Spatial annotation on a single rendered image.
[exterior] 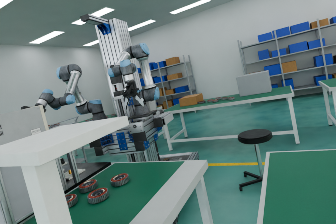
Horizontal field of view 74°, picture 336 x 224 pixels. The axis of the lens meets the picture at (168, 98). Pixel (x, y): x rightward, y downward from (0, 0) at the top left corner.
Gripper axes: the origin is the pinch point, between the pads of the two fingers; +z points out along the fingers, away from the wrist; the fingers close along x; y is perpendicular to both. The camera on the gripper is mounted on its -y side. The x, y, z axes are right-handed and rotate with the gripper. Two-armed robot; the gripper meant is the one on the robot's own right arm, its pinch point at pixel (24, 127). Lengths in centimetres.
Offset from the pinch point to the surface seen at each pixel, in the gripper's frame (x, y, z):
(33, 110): -28.5, -13.5, -2.1
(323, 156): -181, 57, 5
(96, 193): -69, 22, 37
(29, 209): -41, 6, 50
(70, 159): -40.5, 17.8, 17.9
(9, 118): -28.5, -22.6, 9.5
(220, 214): -100, 148, 21
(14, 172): -41, -11, 37
